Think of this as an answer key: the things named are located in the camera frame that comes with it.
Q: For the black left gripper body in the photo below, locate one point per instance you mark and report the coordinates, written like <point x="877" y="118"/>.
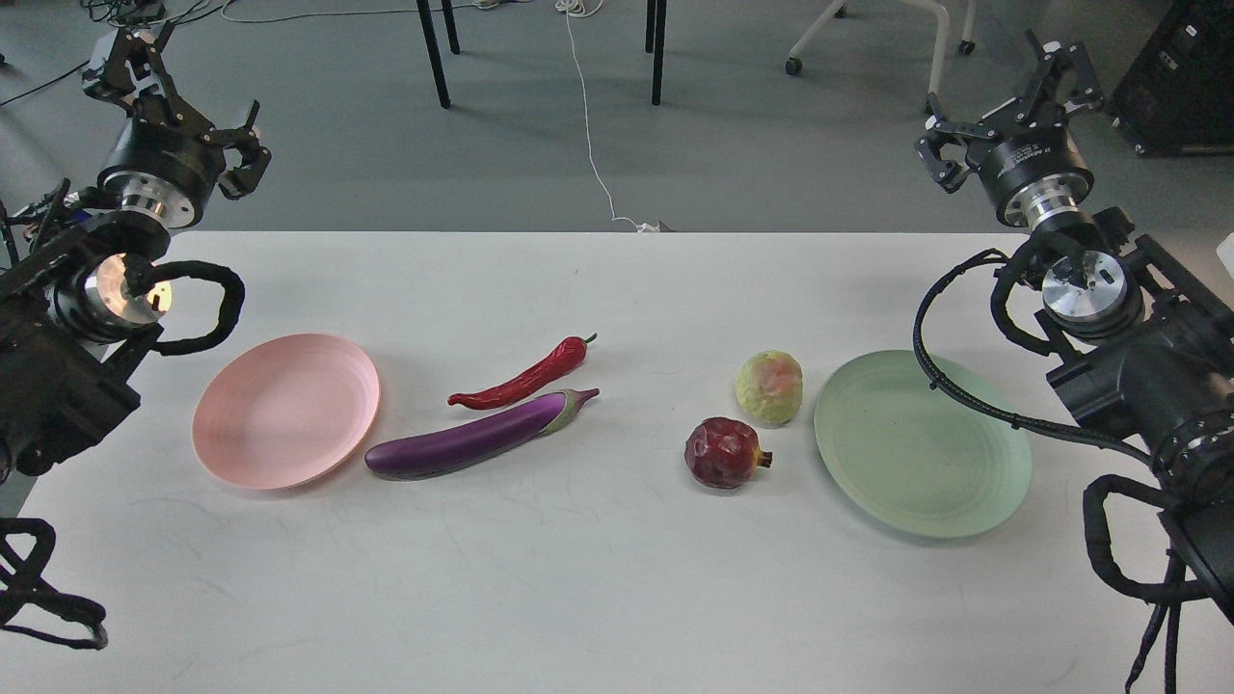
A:
<point x="162" y="140"/>

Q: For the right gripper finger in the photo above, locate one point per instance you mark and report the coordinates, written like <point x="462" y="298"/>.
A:
<point x="942" y="135"/>
<point x="1062" y="83"/>

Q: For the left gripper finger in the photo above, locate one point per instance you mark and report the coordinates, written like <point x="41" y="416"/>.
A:
<point x="127" y="70"/>
<point x="241" y="179"/>

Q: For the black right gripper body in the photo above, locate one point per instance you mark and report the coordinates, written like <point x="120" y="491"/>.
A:
<point x="1039" y="149"/>

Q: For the yellow-green custard apple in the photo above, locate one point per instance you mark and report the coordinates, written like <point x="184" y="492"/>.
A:
<point x="770" y="387"/>

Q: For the purple eggplant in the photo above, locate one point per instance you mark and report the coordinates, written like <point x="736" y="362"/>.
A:
<point x="443" y="452"/>

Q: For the dark red pomegranate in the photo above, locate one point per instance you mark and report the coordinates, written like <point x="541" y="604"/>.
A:
<point x="724" y="454"/>

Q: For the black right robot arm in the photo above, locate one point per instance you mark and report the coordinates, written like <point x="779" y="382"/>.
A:
<point x="1144" y="346"/>

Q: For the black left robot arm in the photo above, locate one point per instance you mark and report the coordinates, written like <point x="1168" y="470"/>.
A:
<point x="87" y="294"/>

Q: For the black equipment case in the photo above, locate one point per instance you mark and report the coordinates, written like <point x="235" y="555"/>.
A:
<point x="1177" y="96"/>

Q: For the white rolling chair base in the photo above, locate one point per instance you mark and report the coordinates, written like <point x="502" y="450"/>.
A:
<point x="929" y="41"/>

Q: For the pink plate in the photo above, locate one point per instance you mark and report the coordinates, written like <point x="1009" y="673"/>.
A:
<point x="287" y="412"/>

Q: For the black table legs left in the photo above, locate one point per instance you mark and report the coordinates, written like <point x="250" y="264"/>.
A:
<point x="434" y="51"/>

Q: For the black table legs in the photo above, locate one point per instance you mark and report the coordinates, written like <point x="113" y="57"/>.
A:
<point x="654" y="44"/>
<point x="434" y="51"/>

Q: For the light green plate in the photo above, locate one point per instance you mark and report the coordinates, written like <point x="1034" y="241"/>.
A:
<point x="913" y="458"/>

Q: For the black table legs right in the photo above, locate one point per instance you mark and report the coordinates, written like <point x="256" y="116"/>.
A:
<point x="654" y="44"/>

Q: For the red chili pepper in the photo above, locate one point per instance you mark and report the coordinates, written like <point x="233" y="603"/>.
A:
<point x="568" y="355"/>

